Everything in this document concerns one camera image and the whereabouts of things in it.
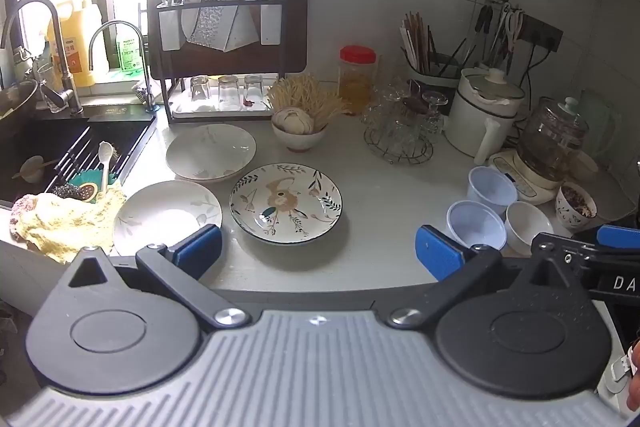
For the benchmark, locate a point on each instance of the brown wooden cutting board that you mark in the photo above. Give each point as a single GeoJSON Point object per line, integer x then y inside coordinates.
{"type": "Point", "coordinates": [295, 17]}

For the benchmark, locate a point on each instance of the floral patterned plate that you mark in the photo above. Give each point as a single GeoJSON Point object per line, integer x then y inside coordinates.
{"type": "Point", "coordinates": [286, 203]}

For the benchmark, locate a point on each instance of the small chrome faucet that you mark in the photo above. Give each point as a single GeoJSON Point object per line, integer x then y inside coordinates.
{"type": "Point", "coordinates": [145, 77]}

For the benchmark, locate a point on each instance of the printed bowl with tea leaves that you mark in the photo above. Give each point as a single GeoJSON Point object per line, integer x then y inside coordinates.
{"type": "Point", "coordinates": [575, 207]}

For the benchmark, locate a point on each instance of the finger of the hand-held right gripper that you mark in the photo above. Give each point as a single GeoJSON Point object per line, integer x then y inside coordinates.
{"type": "Point", "coordinates": [620, 237]}

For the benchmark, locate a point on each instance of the pale green electric kettle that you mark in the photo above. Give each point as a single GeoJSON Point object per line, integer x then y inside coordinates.
{"type": "Point", "coordinates": [602, 117]}

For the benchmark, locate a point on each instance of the orange detergent bottle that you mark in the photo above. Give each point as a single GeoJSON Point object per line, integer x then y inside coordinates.
{"type": "Point", "coordinates": [77, 47]}

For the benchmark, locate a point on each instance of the clear drinking glass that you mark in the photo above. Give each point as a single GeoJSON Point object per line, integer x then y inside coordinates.
{"type": "Point", "coordinates": [229, 92]}
{"type": "Point", "coordinates": [200, 88]}
{"type": "Point", "coordinates": [253, 91]}

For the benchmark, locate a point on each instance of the green detergent bottle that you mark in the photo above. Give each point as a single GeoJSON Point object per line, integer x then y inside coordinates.
{"type": "Point", "coordinates": [129, 52]}

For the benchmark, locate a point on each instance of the grey patterned cloth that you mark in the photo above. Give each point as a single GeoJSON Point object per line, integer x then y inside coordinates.
{"type": "Point", "coordinates": [215, 9]}

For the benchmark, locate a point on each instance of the tall steel faucet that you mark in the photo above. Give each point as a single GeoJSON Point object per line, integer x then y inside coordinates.
{"type": "Point", "coordinates": [62, 72]}

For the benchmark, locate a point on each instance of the white drip tray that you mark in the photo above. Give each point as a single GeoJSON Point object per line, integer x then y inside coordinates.
{"type": "Point", "coordinates": [200, 108]}

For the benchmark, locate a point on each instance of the white spoon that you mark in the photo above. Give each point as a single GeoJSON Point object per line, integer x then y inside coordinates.
{"type": "Point", "coordinates": [105, 154]}

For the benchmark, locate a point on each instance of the roll-up sink drain rack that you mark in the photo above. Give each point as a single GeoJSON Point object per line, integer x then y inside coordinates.
{"type": "Point", "coordinates": [80, 152]}

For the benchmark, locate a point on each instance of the white electric cooker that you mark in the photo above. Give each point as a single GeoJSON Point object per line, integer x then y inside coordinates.
{"type": "Point", "coordinates": [475, 122]}

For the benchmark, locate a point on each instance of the white leaf-print shallow plate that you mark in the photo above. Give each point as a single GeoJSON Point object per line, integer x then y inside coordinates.
{"type": "Point", "coordinates": [160, 217]}

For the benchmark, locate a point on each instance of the black kitchen sink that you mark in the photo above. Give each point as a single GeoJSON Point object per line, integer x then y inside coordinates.
{"type": "Point", "coordinates": [30, 142]}

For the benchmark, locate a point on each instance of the teal scouring sponge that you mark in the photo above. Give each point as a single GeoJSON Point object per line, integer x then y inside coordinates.
{"type": "Point", "coordinates": [87, 189]}

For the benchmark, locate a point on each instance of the white rack utensil cup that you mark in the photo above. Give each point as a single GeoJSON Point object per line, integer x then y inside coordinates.
{"type": "Point", "coordinates": [170, 29]}
{"type": "Point", "coordinates": [270, 24]}

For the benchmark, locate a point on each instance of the black dish rack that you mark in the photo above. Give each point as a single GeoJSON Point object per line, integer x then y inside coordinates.
{"type": "Point", "coordinates": [167, 72]}

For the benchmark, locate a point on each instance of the white ceramic bowl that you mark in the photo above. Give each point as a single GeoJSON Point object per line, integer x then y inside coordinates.
{"type": "Point", "coordinates": [529, 227]}

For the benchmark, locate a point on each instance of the dark power strip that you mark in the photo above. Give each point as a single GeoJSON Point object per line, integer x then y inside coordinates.
{"type": "Point", "coordinates": [542, 32]}

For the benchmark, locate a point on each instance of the green and white utensil holder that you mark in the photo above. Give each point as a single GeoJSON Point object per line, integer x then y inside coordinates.
{"type": "Point", "coordinates": [430, 79]}

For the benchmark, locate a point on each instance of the garlic bulb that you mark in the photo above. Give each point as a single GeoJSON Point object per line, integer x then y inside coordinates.
{"type": "Point", "coordinates": [292, 121]}

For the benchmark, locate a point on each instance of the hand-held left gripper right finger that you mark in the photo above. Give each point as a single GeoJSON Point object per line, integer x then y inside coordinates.
{"type": "Point", "coordinates": [439, 253]}

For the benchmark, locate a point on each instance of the steel pot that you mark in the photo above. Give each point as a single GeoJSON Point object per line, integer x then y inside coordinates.
{"type": "Point", "coordinates": [15, 99]}

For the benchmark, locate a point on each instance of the white leaf-print deep plate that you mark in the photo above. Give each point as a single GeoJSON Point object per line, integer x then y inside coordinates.
{"type": "Point", "coordinates": [210, 153]}

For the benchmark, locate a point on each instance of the bundle of chopsticks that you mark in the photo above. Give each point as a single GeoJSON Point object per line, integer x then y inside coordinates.
{"type": "Point", "coordinates": [417, 39]}

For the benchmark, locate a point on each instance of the person's right hand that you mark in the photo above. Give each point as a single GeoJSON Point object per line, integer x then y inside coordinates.
{"type": "Point", "coordinates": [636, 382]}

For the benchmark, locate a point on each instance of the cream kettle base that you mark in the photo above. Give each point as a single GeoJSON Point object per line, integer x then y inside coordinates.
{"type": "Point", "coordinates": [515, 179]}

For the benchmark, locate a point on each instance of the yellow dishcloth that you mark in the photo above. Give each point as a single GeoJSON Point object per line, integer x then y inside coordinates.
{"type": "Point", "coordinates": [65, 222]}

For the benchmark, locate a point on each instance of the glass health kettle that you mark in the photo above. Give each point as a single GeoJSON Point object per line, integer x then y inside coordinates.
{"type": "Point", "coordinates": [550, 137]}

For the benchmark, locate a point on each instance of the pale blue plastic bowl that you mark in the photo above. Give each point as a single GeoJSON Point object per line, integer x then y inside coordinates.
{"type": "Point", "coordinates": [492, 189]}
{"type": "Point", "coordinates": [475, 227]}

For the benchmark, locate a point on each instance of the white bowl with garlic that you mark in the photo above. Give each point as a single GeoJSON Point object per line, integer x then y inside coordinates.
{"type": "Point", "coordinates": [300, 142]}

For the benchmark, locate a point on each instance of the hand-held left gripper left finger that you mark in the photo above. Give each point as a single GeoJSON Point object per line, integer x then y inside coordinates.
{"type": "Point", "coordinates": [200, 248]}

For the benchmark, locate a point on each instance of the red-lid plastic jar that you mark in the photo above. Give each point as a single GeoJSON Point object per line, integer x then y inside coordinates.
{"type": "Point", "coordinates": [356, 79]}

